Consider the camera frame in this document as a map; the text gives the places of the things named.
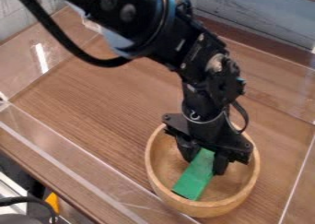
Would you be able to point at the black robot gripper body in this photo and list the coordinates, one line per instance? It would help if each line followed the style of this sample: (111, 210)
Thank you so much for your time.
(214, 135)

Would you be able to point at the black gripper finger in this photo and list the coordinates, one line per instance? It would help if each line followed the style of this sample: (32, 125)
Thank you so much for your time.
(221, 164)
(189, 148)

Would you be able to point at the brown wooden bowl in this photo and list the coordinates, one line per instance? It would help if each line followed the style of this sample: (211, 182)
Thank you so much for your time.
(226, 192)

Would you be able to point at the green rectangular block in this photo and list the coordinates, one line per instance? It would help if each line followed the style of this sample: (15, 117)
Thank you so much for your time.
(197, 176)

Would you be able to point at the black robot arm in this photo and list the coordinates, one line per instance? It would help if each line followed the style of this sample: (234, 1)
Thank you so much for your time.
(159, 29)

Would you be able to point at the black and yellow equipment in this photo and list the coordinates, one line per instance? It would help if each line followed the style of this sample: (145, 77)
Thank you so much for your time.
(40, 210)

